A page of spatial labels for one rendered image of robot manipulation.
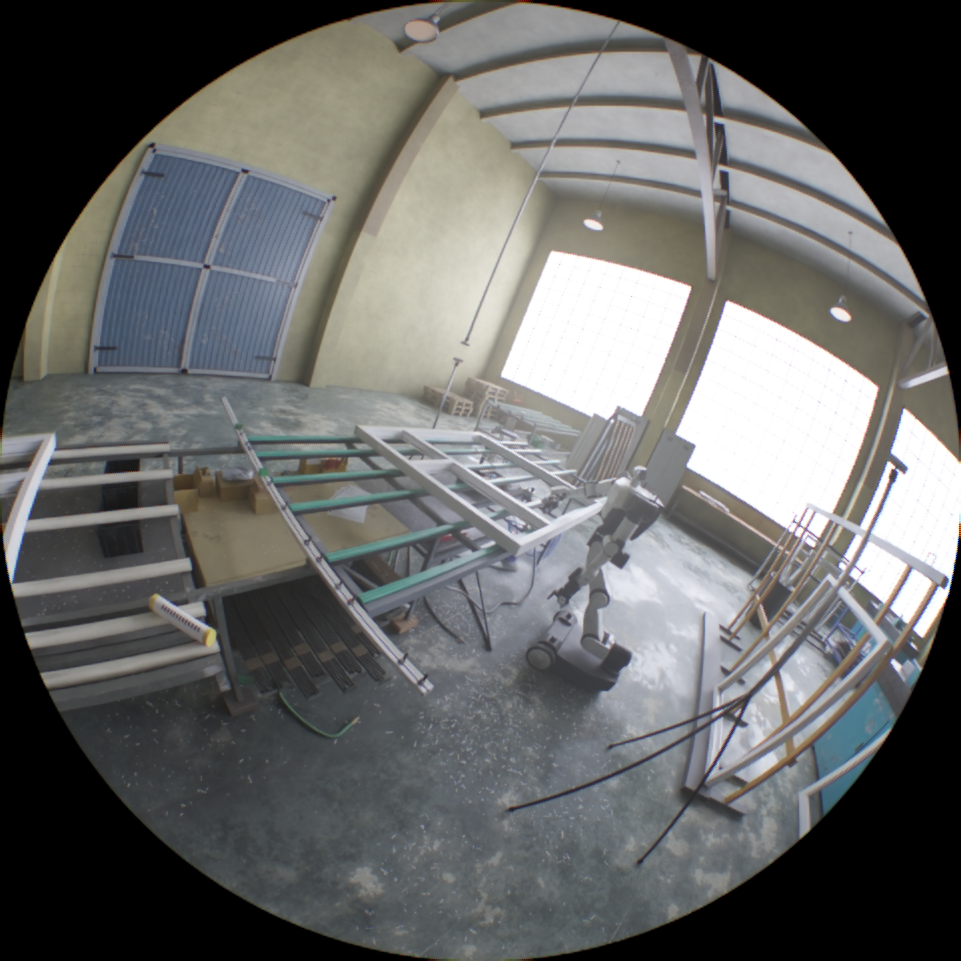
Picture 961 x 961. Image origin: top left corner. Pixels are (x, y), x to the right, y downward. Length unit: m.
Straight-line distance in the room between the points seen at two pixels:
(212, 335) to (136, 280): 1.95
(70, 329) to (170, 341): 2.14
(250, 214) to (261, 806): 7.42
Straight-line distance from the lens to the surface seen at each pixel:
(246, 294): 7.14
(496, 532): 1.68
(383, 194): 7.95
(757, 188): 9.78
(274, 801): 1.69
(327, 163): 7.93
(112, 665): 1.04
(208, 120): 7.72
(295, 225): 7.41
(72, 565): 1.70
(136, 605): 1.20
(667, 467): 9.03
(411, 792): 1.75
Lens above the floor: 1.66
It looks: 19 degrees down
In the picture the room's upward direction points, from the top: 22 degrees clockwise
